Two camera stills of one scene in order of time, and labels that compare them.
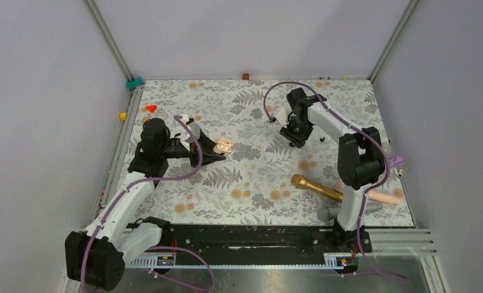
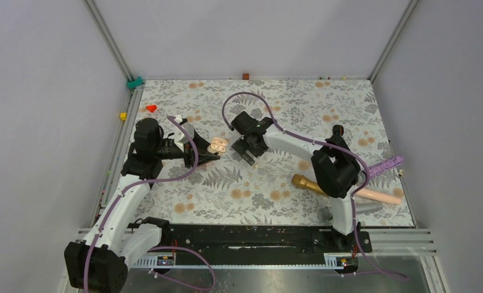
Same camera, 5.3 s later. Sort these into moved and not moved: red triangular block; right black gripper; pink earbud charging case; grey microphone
Moved: right black gripper
Not moved: grey microphone; pink earbud charging case; red triangular block
